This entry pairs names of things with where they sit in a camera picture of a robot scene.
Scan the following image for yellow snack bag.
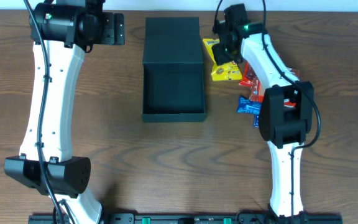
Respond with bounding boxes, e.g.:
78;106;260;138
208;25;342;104
203;39;242;82

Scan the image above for red dried fruit bag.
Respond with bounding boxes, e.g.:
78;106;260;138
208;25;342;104
238;61;300;88

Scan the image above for orange red cardboard box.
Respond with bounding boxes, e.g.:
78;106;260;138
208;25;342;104
249;78;296;108

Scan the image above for black gift box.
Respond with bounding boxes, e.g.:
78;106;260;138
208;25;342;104
142;17;206;123

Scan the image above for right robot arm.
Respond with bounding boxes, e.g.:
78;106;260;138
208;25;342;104
212;4;317;223

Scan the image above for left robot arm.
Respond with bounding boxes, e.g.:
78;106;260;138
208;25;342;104
4;0;125;223

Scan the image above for blue eclipse mints pack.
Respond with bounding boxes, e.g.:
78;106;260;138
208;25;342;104
253;115;259;128

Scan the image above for blue wrapped snack bar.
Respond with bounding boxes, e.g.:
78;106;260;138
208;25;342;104
236;96;262;115

